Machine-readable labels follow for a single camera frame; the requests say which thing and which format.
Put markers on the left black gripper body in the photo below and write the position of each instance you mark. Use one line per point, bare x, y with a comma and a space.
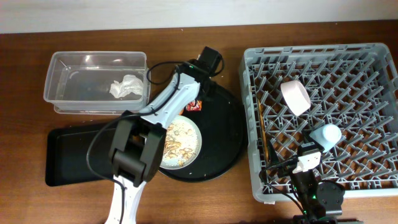
207, 96

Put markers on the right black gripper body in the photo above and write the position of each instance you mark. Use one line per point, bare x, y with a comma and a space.
287, 167

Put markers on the red snack wrapper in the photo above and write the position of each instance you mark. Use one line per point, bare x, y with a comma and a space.
195, 105

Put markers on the light blue plastic cup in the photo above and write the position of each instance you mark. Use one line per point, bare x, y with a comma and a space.
327, 136

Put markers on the wooden chopstick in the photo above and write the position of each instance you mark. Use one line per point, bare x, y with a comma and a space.
263, 131

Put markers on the grey plate with food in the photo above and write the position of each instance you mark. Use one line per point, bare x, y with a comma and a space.
182, 144

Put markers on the pink plastic bowl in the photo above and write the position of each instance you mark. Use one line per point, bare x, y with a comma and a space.
295, 96

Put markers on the white paper napkin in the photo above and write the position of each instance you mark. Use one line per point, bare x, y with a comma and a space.
130, 84

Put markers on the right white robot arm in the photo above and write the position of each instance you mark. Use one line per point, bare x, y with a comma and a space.
319, 201

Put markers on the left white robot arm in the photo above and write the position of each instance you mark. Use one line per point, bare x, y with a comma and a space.
139, 138

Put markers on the grey plastic dishwasher rack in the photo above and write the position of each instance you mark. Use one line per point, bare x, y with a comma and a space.
352, 86

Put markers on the round black serving tray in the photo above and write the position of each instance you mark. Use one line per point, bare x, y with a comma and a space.
223, 130

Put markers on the clear plastic storage box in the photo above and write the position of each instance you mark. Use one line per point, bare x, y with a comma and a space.
78, 82

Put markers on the black rectangular bin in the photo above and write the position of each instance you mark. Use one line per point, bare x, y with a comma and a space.
66, 154

